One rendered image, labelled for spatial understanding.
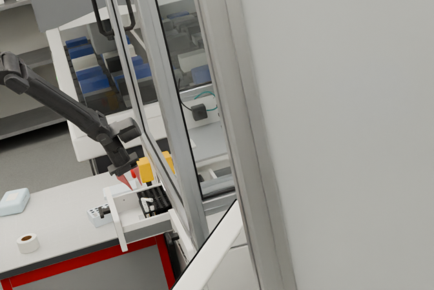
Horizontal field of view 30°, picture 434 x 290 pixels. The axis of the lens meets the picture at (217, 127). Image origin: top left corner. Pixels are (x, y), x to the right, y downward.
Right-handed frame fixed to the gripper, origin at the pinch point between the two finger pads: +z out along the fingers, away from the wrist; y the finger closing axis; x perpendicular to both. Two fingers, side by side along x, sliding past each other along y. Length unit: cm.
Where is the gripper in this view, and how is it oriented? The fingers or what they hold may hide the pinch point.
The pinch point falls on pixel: (135, 185)
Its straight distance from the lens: 261.4
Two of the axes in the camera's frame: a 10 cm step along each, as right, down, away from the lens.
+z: 4.4, 8.4, 3.3
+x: -2.2, -2.5, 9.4
